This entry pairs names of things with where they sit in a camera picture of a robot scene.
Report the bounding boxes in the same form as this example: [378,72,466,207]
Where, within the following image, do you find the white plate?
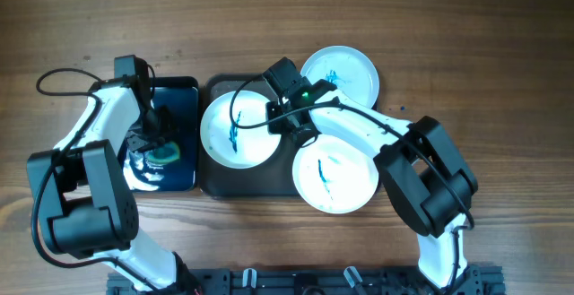
[300,46,379,108]
[200,91,281,169]
[292,134,379,214]

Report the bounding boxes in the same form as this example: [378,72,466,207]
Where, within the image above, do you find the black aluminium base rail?
[106,265,506,295]

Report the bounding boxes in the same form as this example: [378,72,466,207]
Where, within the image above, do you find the black water-filled tray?
[118,76,199,193]

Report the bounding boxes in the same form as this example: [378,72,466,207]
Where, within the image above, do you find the green yellow sponge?
[145,142,180,166]

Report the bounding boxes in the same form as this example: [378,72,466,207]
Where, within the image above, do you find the brown serving tray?
[197,74,299,198]

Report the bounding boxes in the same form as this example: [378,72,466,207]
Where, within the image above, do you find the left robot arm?
[27,55,202,294]

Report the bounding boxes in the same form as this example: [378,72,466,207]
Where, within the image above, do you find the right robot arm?
[262,57,478,294]

